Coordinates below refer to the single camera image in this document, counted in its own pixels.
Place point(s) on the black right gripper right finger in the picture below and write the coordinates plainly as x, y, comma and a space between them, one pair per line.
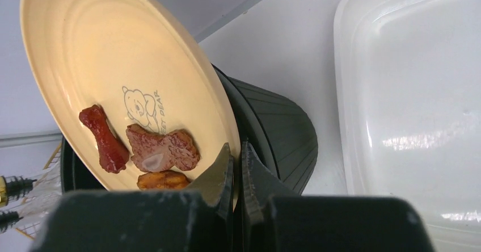
277, 219

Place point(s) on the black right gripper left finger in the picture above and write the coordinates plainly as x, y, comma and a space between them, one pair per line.
195, 218

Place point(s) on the gold wire basket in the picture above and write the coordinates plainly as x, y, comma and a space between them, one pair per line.
46, 190

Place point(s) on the brown oil dispenser bottle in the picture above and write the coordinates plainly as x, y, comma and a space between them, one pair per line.
14, 188

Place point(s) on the clear oil dispenser bottle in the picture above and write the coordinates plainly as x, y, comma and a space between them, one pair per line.
8, 219

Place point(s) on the orange plate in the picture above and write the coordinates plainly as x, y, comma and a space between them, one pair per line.
134, 59

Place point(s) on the orange fried patty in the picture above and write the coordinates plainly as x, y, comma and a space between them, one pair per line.
168, 179

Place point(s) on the black ribbed trash bin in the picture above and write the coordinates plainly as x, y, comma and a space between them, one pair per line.
278, 130

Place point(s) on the brown meat slice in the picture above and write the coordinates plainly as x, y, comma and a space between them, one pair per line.
153, 152

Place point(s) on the red chicken drumstick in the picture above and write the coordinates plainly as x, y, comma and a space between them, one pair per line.
113, 154

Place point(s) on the white square tub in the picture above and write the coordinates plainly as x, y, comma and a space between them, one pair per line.
408, 92

